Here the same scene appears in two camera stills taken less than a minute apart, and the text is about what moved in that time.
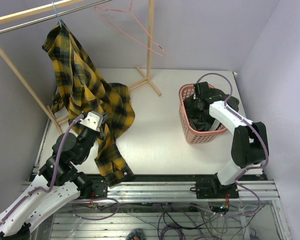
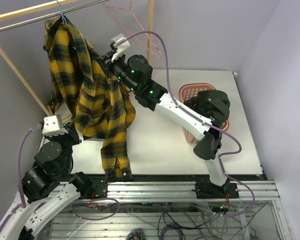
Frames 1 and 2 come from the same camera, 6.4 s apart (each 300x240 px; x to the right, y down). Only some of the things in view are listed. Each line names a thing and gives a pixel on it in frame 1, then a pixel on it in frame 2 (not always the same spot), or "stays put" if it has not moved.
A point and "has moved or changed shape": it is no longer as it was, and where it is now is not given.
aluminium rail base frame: [171, 210] stays put
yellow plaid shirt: [84, 91] has moved or changed shape
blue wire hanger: [57, 16] → [62, 15]
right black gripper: [194, 114] → [106, 59]
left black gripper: [100, 136] → [70, 127]
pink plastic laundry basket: [186, 91] stays put
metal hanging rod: [50, 17] stays put
